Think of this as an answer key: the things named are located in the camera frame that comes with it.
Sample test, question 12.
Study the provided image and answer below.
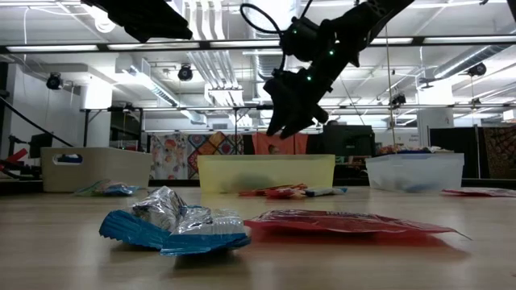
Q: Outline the silver ribbed ceiling duct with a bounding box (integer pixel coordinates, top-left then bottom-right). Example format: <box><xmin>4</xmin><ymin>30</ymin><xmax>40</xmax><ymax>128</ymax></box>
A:
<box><xmin>433</xmin><ymin>43</ymin><xmax>516</xmax><ymax>80</ymax></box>
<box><xmin>243</xmin><ymin>0</ymin><xmax>302</xmax><ymax>84</ymax></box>

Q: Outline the clear plastic bin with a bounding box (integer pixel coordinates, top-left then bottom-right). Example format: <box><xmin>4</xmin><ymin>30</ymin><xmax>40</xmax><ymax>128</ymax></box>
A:
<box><xmin>364</xmin><ymin>151</ymin><xmax>466</xmax><ymax>193</ymax></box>

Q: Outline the yellow plastic bin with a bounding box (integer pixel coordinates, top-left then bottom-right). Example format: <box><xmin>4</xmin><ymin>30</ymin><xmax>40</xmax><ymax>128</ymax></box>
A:
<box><xmin>197</xmin><ymin>154</ymin><xmax>336</xmax><ymax>194</ymax></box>

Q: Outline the small black monitor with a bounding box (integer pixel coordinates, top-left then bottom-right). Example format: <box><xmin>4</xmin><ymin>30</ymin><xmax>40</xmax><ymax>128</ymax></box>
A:
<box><xmin>27</xmin><ymin>131</ymin><xmax>55</xmax><ymax>160</ymax></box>

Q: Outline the white light strip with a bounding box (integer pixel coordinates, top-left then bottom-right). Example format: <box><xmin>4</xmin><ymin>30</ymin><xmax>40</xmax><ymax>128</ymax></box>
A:
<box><xmin>422</xmin><ymin>35</ymin><xmax>516</xmax><ymax>44</ymax></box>
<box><xmin>106</xmin><ymin>41</ymin><xmax>202</xmax><ymax>51</ymax></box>
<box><xmin>5</xmin><ymin>44</ymin><xmax>100</xmax><ymax>53</ymax></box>
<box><xmin>369</xmin><ymin>37</ymin><xmax>415</xmax><ymax>46</ymax></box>
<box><xmin>209</xmin><ymin>39</ymin><xmax>282</xmax><ymax>48</ymax></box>

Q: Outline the red candy pack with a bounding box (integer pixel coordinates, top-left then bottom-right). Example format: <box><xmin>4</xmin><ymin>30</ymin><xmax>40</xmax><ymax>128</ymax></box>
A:
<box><xmin>243</xmin><ymin>209</ymin><xmax>471</xmax><ymax>243</ymax></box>
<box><xmin>238</xmin><ymin>183</ymin><xmax>309</xmax><ymax>200</ymax></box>

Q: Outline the black aluminium table frame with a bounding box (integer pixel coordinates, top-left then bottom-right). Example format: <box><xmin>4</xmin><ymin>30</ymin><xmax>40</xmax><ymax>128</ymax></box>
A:
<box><xmin>0</xmin><ymin>35</ymin><xmax>516</xmax><ymax>197</ymax></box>

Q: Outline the black metal stand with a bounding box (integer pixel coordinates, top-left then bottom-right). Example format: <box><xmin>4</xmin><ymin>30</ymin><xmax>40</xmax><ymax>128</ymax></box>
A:
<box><xmin>82</xmin><ymin>106</ymin><xmax>145</xmax><ymax>149</ymax></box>

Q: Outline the floral hanging cloth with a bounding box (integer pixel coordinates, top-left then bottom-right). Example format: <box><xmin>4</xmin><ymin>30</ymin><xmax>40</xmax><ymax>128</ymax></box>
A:
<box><xmin>149</xmin><ymin>133</ymin><xmax>189</xmax><ymax>180</ymax></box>

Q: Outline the red clamp handle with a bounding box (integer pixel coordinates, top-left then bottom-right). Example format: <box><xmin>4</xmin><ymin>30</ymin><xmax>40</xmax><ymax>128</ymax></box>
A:
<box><xmin>0</xmin><ymin>147</ymin><xmax>29</xmax><ymax>170</ymax></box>

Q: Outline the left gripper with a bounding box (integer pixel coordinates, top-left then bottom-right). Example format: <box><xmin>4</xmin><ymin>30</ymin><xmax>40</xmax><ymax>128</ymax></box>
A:
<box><xmin>80</xmin><ymin>0</ymin><xmax>194</xmax><ymax>44</ymax></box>

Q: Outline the colourful geometric quilt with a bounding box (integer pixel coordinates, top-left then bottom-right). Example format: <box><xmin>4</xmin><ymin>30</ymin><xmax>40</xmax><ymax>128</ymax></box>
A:
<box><xmin>187</xmin><ymin>131</ymin><xmax>245</xmax><ymax>180</ymax></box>

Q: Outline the large black monitor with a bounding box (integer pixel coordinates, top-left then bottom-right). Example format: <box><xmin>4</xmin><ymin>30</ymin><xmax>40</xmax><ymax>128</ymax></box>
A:
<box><xmin>321</xmin><ymin>124</ymin><xmax>377</xmax><ymax>158</ymax></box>

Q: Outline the white pillar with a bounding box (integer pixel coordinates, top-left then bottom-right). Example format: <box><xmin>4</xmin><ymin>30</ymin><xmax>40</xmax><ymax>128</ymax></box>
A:
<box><xmin>416</xmin><ymin>108</ymin><xmax>456</xmax><ymax>148</ymax></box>

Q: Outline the thin hanging string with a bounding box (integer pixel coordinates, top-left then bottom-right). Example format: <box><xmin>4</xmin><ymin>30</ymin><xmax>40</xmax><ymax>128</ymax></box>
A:
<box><xmin>385</xmin><ymin>23</ymin><xmax>399</xmax><ymax>155</ymax></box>

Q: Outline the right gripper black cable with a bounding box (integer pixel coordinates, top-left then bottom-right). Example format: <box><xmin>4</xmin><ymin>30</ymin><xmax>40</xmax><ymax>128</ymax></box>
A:
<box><xmin>239</xmin><ymin>2</ymin><xmax>288</xmax><ymax>73</ymax></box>

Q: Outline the brown patterned cloth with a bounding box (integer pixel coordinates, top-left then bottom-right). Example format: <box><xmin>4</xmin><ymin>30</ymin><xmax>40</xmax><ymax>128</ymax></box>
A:
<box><xmin>482</xmin><ymin>126</ymin><xmax>516</xmax><ymax>180</ymax></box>

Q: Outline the white bin with handle hole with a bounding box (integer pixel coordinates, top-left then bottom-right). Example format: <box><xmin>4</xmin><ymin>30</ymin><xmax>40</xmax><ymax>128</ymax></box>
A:
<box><xmin>40</xmin><ymin>146</ymin><xmax>154</xmax><ymax>193</ymax></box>

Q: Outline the black partition panel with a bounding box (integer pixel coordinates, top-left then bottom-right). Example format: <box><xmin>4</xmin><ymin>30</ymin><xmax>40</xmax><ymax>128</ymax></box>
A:
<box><xmin>428</xmin><ymin>126</ymin><xmax>492</xmax><ymax>180</ymax></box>

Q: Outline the orange hanging cloth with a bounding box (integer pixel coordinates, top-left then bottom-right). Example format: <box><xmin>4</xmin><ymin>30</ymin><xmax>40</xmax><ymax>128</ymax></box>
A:
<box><xmin>251</xmin><ymin>132</ymin><xmax>310</xmax><ymax>156</ymax></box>

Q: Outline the blue gummy candy pack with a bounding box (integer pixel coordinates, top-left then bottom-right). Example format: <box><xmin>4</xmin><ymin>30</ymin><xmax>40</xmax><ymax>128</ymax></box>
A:
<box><xmin>73</xmin><ymin>179</ymin><xmax>141</xmax><ymax>198</ymax></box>

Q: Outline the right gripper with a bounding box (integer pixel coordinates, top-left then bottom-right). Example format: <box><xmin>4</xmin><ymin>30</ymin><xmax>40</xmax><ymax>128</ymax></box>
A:
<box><xmin>264</xmin><ymin>68</ymin><xmax>334</xmax><ymax>140</ymax></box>

